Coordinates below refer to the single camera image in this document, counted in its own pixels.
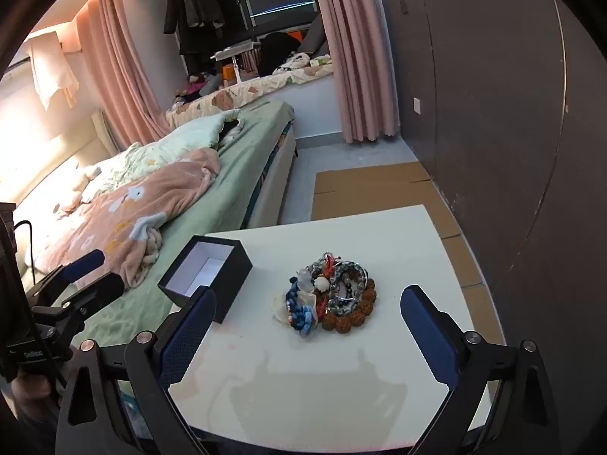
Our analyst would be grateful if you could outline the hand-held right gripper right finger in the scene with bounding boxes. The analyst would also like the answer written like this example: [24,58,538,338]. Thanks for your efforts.
[399,285,560,455]

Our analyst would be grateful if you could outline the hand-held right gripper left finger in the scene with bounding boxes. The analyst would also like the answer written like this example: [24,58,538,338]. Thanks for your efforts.
[56,287,219,455]

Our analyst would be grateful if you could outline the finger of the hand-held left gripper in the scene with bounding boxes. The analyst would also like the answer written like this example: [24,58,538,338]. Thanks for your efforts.
[26,249,106,301]
[31,272,125,337]

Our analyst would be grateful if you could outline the black jewelry box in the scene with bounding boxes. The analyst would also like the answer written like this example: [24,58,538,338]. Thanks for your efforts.
[157,235,253,325]

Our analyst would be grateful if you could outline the brown wooden bead bracelet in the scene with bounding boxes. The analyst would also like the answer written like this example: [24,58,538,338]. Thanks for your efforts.
[320,277,377,335]

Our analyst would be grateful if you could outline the person's left hand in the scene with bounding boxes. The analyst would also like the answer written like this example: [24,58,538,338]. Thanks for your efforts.
[9,372,60,420]

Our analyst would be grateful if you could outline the pink floral blanket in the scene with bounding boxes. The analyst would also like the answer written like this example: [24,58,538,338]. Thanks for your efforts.
[33,148,221,290]

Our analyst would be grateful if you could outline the white shell hair clip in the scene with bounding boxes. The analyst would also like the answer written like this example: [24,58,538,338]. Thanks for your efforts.
[270,289,318,328]

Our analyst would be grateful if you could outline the bed with green sheet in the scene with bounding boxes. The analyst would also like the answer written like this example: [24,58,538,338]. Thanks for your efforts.
[28,100,297,399]

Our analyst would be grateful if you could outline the brown cardboard sheet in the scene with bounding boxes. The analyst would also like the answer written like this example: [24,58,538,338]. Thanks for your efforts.
[310,161,506,347]

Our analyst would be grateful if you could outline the light green quilt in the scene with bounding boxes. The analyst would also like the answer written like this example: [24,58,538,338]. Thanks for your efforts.
[80,109,242,200]

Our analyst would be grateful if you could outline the pink curtain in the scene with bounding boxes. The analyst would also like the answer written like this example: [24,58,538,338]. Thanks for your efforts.
[308,0,401,143]
[76,0,171,152]

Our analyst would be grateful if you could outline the white hanging cloth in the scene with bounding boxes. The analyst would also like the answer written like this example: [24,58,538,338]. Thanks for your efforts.
[24,31,80,111]

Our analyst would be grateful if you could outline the pile of plush toys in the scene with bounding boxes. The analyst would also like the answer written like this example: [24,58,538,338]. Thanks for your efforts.
[173,73,223,105]

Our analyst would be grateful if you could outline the printed window seat cushion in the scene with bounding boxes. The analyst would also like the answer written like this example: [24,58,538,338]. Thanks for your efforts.
[166,61,335,126]

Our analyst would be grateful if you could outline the white folding stand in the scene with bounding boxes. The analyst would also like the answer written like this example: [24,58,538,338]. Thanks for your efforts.
[211,42,264,81]

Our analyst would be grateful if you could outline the dark hanging clothes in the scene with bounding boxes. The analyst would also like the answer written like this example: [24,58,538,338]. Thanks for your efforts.
[164,0,226,72]

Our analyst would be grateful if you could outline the black bag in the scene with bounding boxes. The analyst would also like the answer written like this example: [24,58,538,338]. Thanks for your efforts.
[258,32,304,77]

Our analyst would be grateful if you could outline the black cable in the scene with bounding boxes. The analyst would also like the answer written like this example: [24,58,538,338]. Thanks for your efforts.
[13,219,37,285]

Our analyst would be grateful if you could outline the dark bead bracelet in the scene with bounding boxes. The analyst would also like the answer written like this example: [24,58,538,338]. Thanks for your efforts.
[332,275,366,316]

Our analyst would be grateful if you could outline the silver chain bracelet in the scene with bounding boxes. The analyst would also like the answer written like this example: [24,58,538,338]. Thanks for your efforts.
[332,260,370,301]

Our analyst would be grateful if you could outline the red cord bracelet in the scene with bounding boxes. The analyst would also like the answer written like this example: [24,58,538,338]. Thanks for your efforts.
[310,253,343,318]

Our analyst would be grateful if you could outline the blue bead bracelet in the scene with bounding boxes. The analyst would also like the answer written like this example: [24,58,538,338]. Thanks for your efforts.
[285,279,316,339]

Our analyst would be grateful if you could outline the white bead bracelet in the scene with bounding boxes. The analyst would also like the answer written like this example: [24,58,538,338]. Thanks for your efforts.
[296,265,331,295]

